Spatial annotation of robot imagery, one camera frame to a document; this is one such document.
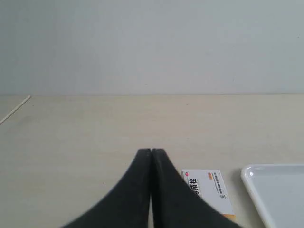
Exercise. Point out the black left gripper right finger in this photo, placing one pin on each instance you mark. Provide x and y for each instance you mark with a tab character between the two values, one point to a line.
174	204

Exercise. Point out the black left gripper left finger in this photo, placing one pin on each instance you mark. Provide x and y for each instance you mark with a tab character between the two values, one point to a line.
126	205

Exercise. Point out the white medicine box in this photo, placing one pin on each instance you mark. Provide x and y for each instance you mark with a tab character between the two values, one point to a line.
210	186

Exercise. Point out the white plastic tray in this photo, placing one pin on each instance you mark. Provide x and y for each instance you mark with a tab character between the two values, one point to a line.
277	191

